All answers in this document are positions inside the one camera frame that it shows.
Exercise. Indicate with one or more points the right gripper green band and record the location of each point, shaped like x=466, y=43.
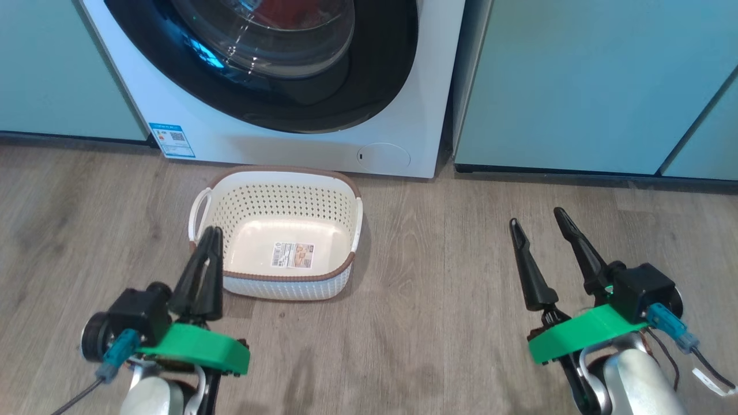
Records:
x=571, y=334

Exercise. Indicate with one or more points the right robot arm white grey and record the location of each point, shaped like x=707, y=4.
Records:
x=640, y=386

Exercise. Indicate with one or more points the round filter cover flap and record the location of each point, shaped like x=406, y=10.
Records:
x=383, y=157

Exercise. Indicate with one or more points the blue energy label sticker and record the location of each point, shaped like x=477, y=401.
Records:
x=173, y=140

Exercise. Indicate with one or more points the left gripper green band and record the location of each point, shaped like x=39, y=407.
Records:
x=196, y=349

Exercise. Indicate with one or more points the white washing machine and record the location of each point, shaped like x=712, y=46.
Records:
x=230, y=147

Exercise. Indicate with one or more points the product label sticker in basket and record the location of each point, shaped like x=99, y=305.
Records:
x=293, y=255

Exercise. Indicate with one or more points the red garment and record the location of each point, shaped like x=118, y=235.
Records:
x=288, y=14

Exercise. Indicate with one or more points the white perforated laundry basket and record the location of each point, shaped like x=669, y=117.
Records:
x=277, y=282

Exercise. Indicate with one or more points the pale teal cabinet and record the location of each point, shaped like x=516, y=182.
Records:
x=576, y=86
x=57, y=69

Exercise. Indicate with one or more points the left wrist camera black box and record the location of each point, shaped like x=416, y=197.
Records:
x=135, y=314

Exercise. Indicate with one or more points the black round washing machine door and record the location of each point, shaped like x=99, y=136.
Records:
x=375, y=86

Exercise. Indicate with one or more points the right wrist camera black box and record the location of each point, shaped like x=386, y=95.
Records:
x=640, y=291

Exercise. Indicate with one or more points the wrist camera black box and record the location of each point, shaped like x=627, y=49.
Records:
x=640, y=291
x=135, y=314

